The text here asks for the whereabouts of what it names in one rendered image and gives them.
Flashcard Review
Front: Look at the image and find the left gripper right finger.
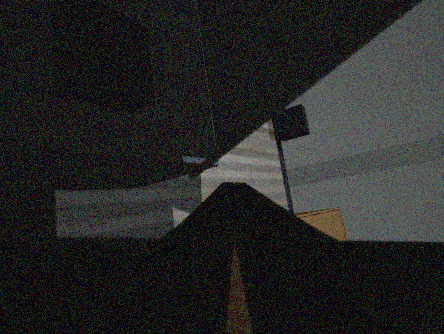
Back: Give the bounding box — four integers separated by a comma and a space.
234, 182, 444, 334

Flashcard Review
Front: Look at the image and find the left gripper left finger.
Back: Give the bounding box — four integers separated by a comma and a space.
0, 182, 237, 334

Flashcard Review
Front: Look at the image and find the grey cardboard mailer box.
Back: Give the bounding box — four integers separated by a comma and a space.
0, 0, 422, 189

